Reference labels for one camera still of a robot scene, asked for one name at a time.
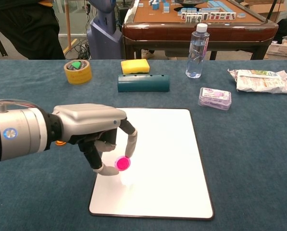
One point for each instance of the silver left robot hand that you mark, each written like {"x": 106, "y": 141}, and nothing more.
{"x": 90, "y": 118}

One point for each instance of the orange round magnet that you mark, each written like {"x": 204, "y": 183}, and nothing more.
{"x": 60, "y": 143}

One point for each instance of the pink round magnet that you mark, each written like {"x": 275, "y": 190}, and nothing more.
{"x": 122, "y": 164}

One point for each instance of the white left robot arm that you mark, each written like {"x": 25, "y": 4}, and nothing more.
{"x": 20, "y": 134}

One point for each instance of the yellow tape roll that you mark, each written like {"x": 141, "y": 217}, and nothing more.
{"x": 79, "y": 78}

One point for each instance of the small green plastic piece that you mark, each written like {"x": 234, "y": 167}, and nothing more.
{"x": 76, "y": 65}

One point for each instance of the teal holder with holes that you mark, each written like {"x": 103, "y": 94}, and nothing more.
{"x": 143, "y": 84}

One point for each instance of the yellow sponge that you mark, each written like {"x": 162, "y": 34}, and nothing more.
{"x": 134, "y": 66}

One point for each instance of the blue grey machine base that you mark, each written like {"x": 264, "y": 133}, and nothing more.
{"x": 104, "y": 36}

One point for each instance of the beige shoe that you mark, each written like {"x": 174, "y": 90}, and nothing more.
{"x": 147, "y": 54}

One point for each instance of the white magnetic board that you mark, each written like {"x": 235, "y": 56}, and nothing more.
{"x": 162, "y": 168}

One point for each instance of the wooden pole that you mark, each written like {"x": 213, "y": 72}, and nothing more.
{"x": 67, "y": 24}

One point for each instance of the blue felt table cover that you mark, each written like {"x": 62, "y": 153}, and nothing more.
{"x": 25, "y": 192}

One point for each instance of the person in black clothes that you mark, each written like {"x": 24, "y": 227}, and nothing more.
{"x": 25, "y": 31}

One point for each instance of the brown mahjong table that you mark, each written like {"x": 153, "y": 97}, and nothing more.
{"x": 157, "y": 31}

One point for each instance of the clear water bottle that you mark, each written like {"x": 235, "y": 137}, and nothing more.
{"x": 196, "y": 55}

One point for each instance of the purple clear plastic box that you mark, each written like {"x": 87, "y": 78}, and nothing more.
{"x": 214, "y": 98}

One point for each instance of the white mahjong tile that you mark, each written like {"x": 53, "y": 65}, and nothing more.
{"x": 213, "y": 16}
{"x": 194, "y": 18}
{"x": 233, "y": 16}
{"x": 188, "y": 18}
{"x": 223, "y": 16}
{"x": 218, "y": 16}
{"x": 199, "y": 18}
{"x": 228, "y": 16}

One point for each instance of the dark faced mahjong tile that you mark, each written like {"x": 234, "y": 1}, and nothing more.
{"x": 205, "y": 16}

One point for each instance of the crumpled white snack bag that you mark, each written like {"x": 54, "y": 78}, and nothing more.
{"x": 261, "y": 83}

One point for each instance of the blue backed mahjong tile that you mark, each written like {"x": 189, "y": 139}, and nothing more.
{"x": 241, "y": 15}

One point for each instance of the white plastic basket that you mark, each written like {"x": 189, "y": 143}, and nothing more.
{"x": 281, "y": 50}

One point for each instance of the cardboard box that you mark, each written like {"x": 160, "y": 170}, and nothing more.
{"x": 261, "y": 7}

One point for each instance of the black tripod stand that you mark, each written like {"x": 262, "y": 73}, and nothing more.
{"x": 273, "y": 9}

